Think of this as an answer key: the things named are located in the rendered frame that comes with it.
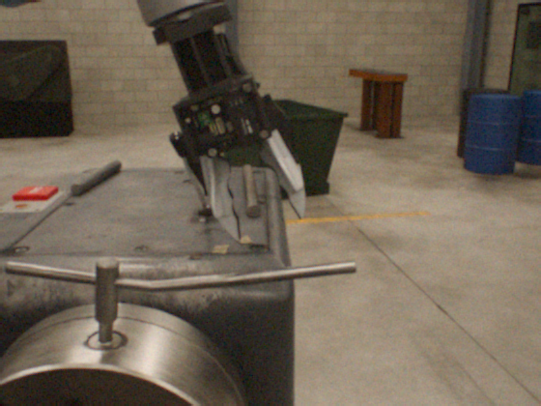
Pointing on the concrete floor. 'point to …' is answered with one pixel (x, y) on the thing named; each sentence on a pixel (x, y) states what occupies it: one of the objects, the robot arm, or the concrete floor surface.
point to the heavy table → (384, 125)
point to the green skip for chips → (326, 132)
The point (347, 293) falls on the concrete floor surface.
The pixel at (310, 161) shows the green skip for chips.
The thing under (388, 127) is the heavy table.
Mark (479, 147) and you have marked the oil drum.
